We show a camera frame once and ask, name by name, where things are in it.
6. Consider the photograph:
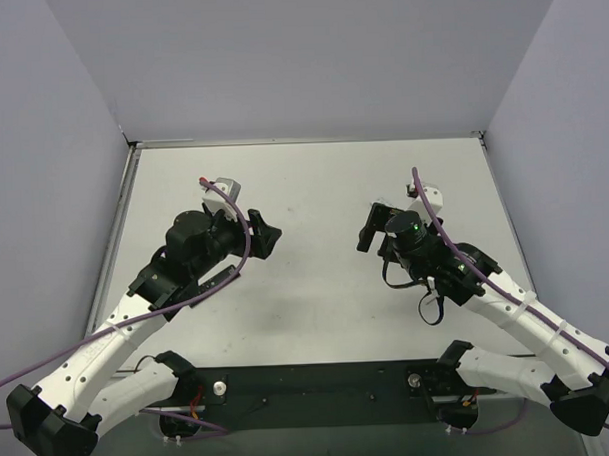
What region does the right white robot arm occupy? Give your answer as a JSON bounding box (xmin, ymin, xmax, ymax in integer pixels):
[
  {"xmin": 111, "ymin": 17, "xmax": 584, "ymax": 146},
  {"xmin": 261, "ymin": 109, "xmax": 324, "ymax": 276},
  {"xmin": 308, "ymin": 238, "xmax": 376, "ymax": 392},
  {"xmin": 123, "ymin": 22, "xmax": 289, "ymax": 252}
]
[{"xmin": 357, "ymin": 202, "xmax": 609, "ymax": 436}]

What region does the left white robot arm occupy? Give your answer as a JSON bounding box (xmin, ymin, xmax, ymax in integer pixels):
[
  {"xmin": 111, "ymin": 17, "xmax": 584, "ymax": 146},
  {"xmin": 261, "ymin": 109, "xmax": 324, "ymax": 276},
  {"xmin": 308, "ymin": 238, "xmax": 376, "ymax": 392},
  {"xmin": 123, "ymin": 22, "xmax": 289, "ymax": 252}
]
[{"xmin": 6, "ymin": 210, "xmax": 282, "ymax": 456}]

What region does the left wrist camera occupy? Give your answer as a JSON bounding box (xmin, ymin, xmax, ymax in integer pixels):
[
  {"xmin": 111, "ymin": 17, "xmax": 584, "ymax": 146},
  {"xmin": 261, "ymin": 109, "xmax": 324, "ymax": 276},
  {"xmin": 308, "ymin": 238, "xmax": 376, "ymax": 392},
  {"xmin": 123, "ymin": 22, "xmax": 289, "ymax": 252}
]
[{"xmin": 202, "ymin": 177, "xmax": 241, "ymax": 222}]

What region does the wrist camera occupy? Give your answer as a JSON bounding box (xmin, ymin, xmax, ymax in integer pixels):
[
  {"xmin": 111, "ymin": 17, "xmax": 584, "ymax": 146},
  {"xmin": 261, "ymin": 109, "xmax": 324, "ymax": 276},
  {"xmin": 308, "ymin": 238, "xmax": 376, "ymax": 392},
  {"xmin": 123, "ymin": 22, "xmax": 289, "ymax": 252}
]
[
  {"xmin": 406, "ymin": 183, "xmax": 444, "ymax": 221},
  {"xmin": 202, "ymin": 177, "xmax": 241, "ymax": 222}
]

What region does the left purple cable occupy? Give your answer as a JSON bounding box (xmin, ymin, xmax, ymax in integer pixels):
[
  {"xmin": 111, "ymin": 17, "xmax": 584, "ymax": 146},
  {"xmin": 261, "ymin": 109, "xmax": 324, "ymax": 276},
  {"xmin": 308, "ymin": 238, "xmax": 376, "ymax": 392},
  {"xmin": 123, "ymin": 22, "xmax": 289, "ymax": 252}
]
[{"xmin": 0, "ymin": 182, "xmax": 261, "ymax": 450}]

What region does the purple cable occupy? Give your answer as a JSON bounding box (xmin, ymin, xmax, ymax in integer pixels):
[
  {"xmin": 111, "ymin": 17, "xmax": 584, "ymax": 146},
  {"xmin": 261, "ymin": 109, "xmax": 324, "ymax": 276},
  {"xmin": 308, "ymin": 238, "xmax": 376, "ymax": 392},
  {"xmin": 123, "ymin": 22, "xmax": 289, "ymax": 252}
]
[
  {"xmin": 411, "ymin": 160, "xmax": 609, "ymax": 440},
  {"xmin": 0, "ymin": 182, "xmax": 261, "ymax": 450}
]

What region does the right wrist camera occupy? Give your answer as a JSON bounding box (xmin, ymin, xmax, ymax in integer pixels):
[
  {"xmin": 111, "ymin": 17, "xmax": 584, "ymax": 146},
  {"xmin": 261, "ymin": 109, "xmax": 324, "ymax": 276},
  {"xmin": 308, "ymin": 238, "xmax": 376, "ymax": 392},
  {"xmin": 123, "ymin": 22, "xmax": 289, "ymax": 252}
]
[{"xmin": 406, "ymin": 183, "xmax": 444, "ymax": 221}]

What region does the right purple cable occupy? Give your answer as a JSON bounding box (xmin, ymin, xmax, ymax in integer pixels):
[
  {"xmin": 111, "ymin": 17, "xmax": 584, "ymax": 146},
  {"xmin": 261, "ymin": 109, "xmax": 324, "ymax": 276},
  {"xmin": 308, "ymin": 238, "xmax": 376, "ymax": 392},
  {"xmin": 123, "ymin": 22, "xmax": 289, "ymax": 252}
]
[{"xmin": 411, "ymin": 160, "xmax": 609, "ymax": 440}]

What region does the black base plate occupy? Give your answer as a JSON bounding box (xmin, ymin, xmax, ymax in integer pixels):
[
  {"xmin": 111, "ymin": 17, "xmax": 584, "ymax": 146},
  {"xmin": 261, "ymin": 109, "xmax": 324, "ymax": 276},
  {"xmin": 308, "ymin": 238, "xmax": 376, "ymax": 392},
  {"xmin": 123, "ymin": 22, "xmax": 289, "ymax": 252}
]
[{"xmin": 157, "ymin": 359, "xmax": 478, "ymax": 432}]

